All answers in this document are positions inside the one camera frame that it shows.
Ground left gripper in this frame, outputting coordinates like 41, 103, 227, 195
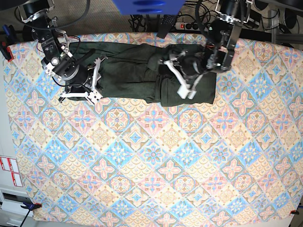
159, 53, 206, 99

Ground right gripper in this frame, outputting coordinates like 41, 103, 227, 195
59, 56, 107, 105

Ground dark green long-sleeve shirt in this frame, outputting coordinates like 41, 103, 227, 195
70, 42, 216, 107

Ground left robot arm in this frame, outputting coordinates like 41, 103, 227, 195
159, 0, 251, 99

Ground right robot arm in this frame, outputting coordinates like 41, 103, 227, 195
14, 0, 107, 105

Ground white power strip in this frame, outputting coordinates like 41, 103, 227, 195
175, 22, 199, 32

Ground black remote control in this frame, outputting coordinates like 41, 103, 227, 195
156, 15, 177, 39

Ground blue plastic box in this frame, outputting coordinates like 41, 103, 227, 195
113, 0, 185, 15

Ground patterned colourful tablecloth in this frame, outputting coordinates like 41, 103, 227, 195
3, 39, 303, 227

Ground blue red clamp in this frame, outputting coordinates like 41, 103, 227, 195
0, 25, 14, 62

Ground red white stickers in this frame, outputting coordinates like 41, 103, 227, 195
0, 156, 23, 187

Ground blue clamp orange tip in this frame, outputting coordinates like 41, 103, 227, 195
20, 202, 42, 211

